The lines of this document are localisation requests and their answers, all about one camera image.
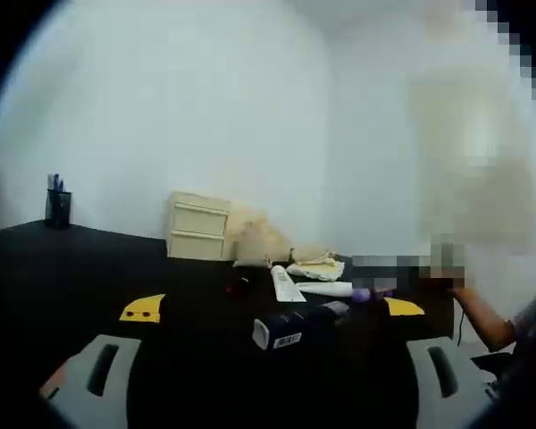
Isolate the black mesh pen holder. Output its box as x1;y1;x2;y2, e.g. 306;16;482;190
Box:
43;188;73;231

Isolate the cream drawer cabinet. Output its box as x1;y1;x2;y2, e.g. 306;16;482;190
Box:
166;190;232;261

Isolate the beige door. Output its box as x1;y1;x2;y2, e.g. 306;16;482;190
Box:
408;75;536;251

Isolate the cream two-drawer organiser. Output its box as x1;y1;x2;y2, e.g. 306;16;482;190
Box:
172;203;228;234

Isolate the large cream cloth pouch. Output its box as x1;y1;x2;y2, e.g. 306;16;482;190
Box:
230;207;296;269

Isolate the dark cosmetic bottle white cap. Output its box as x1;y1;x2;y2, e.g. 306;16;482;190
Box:
253;300;350;353

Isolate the cream drawer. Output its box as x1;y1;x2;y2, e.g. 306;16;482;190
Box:
169;232;227;260

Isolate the white cloth pouch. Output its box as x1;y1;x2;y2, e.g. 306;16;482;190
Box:
287;261;346;282

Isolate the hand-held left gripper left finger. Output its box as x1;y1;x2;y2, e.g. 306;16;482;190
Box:
39;292;169;429

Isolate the white printed cosmetic tube bottle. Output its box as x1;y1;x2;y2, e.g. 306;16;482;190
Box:
269;263;308;304

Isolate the person's left hand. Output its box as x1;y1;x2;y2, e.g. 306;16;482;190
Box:
38;359;71;401

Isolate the cream drawstring pouch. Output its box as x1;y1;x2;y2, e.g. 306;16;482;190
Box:
289;244;339;265

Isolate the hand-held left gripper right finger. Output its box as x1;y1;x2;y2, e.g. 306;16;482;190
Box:
377;296;497;429

